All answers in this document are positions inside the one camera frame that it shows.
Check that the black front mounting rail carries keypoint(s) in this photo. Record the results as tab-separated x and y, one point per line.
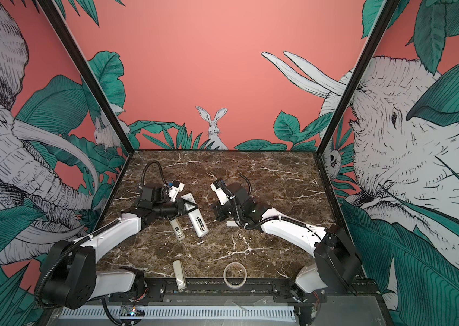
281	290

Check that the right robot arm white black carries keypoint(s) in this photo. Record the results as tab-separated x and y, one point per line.
336	259

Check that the white remote battery cover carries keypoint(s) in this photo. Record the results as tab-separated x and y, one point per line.
181	282

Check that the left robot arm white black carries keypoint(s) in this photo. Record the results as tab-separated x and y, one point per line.
69	277

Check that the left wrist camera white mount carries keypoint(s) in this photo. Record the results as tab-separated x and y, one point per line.
174	189

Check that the white remote control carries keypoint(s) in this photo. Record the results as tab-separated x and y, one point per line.
196	218

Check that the black white marker pen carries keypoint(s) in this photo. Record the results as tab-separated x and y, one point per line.
177	229

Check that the black frame post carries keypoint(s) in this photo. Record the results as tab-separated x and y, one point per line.
52	13
385	15

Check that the white ventilation grille strip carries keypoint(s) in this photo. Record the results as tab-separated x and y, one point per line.
266	313

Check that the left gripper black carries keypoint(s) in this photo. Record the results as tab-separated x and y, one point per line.
180	206

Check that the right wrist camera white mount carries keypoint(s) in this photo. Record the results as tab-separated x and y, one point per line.
218	187

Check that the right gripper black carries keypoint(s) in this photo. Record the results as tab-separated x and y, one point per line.
220	212

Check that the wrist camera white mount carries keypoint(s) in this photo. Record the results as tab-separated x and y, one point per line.
174	189
218	187

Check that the left black frame post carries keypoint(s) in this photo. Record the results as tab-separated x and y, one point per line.
52	13

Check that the right black frame post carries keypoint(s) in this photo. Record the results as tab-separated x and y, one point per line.
385	15

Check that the small circuit board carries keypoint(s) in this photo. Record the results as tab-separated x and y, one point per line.
132	312

